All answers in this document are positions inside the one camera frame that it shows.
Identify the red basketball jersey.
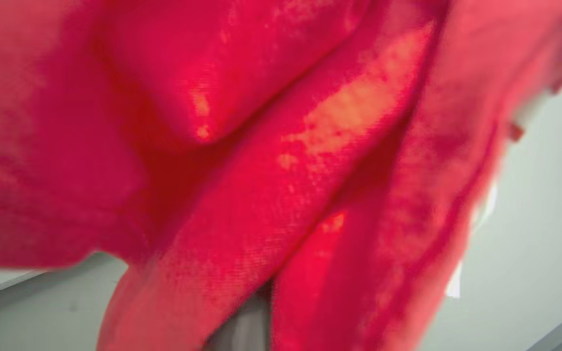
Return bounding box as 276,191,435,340
0,0,562,351

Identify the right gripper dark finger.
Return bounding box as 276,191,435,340
207,292,273,351

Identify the grey partition bottom rail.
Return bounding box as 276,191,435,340
0,253,128,304

